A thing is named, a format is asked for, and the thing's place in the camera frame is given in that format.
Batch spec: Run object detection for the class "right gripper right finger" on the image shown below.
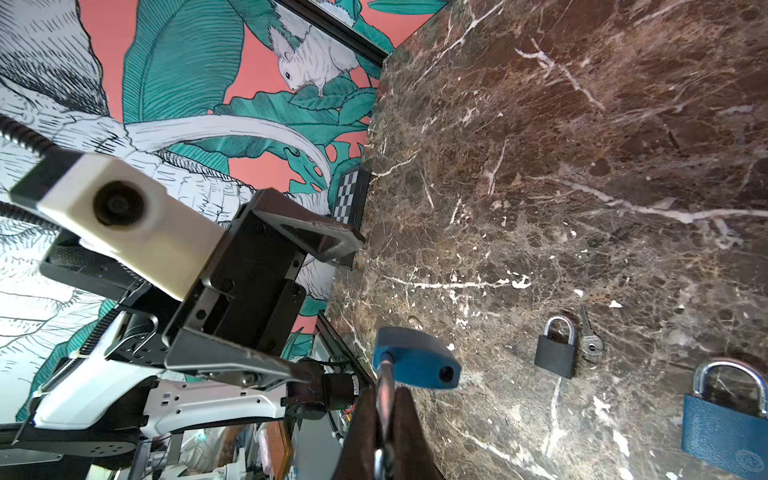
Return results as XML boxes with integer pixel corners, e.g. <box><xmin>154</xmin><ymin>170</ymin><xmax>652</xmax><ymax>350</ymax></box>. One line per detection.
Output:
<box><xmin>390</xmin><ymin>387</ymin><xmax>443</xmax><ymax>480</ymax></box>

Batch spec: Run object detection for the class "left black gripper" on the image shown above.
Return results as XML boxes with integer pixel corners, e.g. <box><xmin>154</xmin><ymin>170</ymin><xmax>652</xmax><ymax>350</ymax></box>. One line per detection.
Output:
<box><xmin>164</xmin><ymin>188</ymin><xmax>365</xmax><ymax>391</ymax></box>

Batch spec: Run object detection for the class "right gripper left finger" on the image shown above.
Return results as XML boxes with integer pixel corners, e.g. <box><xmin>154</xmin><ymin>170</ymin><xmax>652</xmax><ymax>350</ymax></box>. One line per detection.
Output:
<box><xmin>332</xmin><ymin>388</ymin><xmax>379</xmax><ymax>480</ymax></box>

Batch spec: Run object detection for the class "blue padlock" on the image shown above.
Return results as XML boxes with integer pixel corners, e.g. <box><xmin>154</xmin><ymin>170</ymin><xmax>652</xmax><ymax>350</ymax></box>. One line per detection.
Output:
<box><xmin>681</xmin><ymin>357</ymin><xmax>767</xmax><ymax>479</ymax></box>
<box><xmin>373</xmin><ymin>327</ymin><xmax>462</xmax><ymax>479</ymax></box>

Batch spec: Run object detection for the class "dark grey padlock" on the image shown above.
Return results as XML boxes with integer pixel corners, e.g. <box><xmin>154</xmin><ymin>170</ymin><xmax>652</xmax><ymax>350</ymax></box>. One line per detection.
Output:
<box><xmin>534</xmin><ymin>305</ymin><xmax>604</xmax><ymax>379</ymax></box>

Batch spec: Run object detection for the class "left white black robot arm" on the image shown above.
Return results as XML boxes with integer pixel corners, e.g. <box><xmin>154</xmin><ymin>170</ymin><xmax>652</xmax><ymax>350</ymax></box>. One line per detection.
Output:
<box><xmin>11</xmin><ymin>189</ymin><xmax>364</xmax><ymax>458</ymax></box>

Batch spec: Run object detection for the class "black white checkerboard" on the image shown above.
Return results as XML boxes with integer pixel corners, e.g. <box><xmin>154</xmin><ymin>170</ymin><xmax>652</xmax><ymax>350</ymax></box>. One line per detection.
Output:
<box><xmin>331</xmin><ymin>165</ymin><xmax>372</xmax><ymax>230</ymax></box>

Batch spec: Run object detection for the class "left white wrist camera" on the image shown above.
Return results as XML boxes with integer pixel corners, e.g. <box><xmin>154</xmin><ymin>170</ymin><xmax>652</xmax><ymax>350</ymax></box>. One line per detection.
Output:
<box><xmin>9</xmin><ymin>149</ymin><xmax>224</xmax><ymax>301</ymax></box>

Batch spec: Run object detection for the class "left black corrugated cable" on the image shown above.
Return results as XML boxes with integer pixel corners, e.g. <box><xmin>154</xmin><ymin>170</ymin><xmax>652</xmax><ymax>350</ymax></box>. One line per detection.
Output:
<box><xmin>0</xmin><ymin>112</ymin><xmax>61</xmax><ymax>232</ymax></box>

